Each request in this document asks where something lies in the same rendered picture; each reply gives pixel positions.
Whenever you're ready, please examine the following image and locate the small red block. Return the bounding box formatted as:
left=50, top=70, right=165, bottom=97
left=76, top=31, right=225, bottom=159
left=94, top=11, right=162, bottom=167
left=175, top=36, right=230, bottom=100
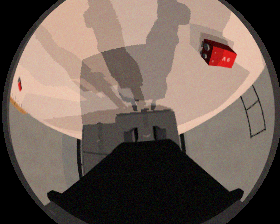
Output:
left=201, top=39, right=237, bottom=68

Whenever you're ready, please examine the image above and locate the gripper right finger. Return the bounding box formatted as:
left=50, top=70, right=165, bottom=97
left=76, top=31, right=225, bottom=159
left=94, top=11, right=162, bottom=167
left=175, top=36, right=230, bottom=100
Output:
left=153, top=126, right=167, bottom=140

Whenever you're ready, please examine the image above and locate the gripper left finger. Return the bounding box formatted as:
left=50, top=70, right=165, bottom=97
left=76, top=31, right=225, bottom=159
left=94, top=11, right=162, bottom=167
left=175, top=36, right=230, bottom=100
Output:
left=123, top=127, right=138, bottom=142

